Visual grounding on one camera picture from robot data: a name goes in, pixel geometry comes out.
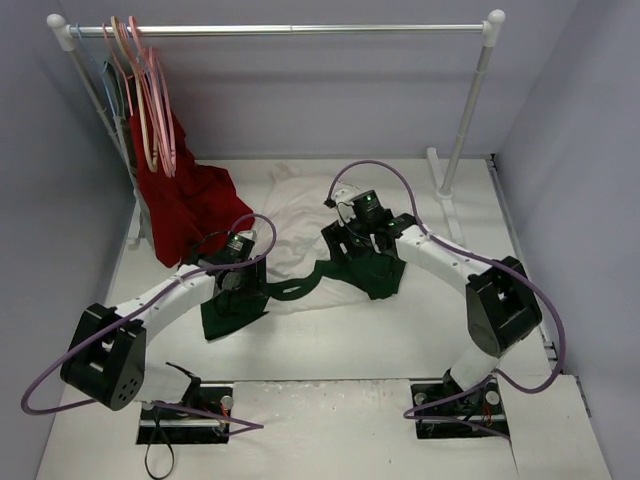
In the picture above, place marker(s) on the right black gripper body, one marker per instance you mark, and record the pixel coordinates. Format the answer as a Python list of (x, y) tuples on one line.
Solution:
[(337, 242)]

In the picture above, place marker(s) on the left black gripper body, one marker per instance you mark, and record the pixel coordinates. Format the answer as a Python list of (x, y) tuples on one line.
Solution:
[(254, 282)]

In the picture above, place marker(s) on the white green raglan t shirt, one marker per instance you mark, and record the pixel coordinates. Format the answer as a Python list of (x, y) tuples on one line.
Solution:
[(300, 276)]

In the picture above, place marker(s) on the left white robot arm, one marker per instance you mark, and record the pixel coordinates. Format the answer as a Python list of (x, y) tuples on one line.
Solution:
[(112, 367)]

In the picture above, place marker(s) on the red t shirt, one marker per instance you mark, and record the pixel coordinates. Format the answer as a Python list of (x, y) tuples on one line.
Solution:
[(197, 201)]

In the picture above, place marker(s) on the beige wooden hanger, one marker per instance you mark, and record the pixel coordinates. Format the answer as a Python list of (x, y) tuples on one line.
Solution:
[(142, 98)]

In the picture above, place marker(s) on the blue plastic hanger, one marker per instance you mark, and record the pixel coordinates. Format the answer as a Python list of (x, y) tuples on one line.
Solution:
[(108, 78)]

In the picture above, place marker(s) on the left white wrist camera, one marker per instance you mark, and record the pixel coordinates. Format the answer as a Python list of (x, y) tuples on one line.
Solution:
[(248, 234)]

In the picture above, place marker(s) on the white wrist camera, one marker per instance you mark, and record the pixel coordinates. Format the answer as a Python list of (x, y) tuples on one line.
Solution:
[(248, 234), (341, 195)]

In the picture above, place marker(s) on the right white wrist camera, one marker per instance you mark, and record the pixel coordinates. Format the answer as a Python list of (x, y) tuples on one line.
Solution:
[(341, 195)]

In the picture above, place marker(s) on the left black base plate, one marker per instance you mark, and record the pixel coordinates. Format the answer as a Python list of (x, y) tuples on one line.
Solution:
[(179, 428)]

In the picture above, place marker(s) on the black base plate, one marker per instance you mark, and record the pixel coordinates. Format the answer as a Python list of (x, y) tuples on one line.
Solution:
[(179, 428), (441, 412)]

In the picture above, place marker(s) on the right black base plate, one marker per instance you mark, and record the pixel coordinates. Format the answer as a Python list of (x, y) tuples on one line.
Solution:
[(441, 412)]

